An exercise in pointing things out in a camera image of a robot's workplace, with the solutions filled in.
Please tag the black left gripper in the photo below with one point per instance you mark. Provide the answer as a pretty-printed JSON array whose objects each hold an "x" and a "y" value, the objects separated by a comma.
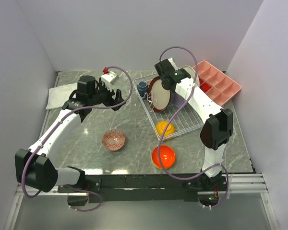
[{"x": 111, "y": 101}]

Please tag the dark blue ceramic mug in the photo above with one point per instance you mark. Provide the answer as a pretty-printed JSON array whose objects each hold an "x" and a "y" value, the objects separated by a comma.
[{"x": 142, "y": 88}]

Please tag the red white patterned bowl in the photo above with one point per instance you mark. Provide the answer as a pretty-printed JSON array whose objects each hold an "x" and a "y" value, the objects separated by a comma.
[{"x": 113, "y": 140}]

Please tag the dark red rimmed plate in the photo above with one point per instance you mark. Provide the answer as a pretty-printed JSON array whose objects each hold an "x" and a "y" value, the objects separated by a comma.
[{"x": 159, "y": 97}]

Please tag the white wire dish rack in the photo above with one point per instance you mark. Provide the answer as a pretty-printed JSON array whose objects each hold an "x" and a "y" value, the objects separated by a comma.
[{"x": 185, "y": 121}]

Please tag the red-orange bowl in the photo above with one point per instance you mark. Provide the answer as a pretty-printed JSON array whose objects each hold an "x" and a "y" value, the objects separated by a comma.
[{"x": 167, "y": 154}]

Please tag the lavender plate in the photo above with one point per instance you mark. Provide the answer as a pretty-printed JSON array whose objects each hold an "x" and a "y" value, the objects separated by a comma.
[{"x": 178, "y": 100}]

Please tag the cream and blue plate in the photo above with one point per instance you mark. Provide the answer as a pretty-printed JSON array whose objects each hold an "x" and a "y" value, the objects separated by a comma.
[{"x": 192, "y": 72}]

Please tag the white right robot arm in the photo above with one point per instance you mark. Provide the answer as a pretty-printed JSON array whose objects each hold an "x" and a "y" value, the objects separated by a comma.
[{"x": 218, "y": 122}]

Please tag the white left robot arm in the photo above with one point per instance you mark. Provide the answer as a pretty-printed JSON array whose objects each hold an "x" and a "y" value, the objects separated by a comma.
[{"x": 34, "y": 167}]

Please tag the white folded cloth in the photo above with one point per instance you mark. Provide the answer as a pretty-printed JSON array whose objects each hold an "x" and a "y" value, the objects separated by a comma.
[{"x": 57, "y": 96}]

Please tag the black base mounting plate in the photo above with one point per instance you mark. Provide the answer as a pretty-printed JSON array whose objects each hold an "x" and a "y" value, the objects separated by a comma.
[{"x": 149, "y": 187}]

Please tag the pink compartment organizer tray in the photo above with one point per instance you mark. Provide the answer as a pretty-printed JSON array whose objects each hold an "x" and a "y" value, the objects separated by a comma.
[{"x": 223, "y": 88}]

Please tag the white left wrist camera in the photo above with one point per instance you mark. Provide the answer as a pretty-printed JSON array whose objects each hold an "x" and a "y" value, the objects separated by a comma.
[{"x": 109, "y": 79}]

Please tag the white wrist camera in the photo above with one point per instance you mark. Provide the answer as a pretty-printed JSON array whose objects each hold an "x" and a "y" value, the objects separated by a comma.
[
  {"x": 174, "y": 62},
  {"x": 109, "y": 79}
]

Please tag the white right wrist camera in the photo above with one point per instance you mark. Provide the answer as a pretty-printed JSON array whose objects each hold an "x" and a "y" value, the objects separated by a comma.
[{"x": 174, "y": 62}]

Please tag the aluminium rail frame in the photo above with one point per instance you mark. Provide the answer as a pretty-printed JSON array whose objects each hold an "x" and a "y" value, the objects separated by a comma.
[{"x": 211, "y": 200}]

